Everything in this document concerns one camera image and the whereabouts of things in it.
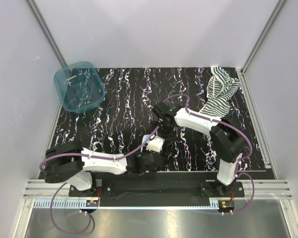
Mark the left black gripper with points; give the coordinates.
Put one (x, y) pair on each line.
(146, 151)

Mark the left aluminium frame post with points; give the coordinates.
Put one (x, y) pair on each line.
(46, 31)

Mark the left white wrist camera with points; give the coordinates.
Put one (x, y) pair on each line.
(155, 144)

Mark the aluminium frame post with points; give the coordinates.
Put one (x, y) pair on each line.
(46, 31)
(269, 24)

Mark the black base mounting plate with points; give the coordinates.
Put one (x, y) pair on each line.
(204, 184)

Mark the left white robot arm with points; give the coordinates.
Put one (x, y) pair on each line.
(73, 164)

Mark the right aluminium frame post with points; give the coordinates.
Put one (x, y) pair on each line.
(269, 24)

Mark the white slotted cable duct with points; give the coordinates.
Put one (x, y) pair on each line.
(205, 204)

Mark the light blue towel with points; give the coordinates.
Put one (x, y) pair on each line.
(146, 139)

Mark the teal transparent plastic bin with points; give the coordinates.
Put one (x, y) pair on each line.
(79, 87)

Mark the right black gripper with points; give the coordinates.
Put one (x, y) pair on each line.
(171, 136)

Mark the black white striped towel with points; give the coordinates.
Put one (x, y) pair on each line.
(220, 89)

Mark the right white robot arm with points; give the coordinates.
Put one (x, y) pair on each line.
(224, 132)

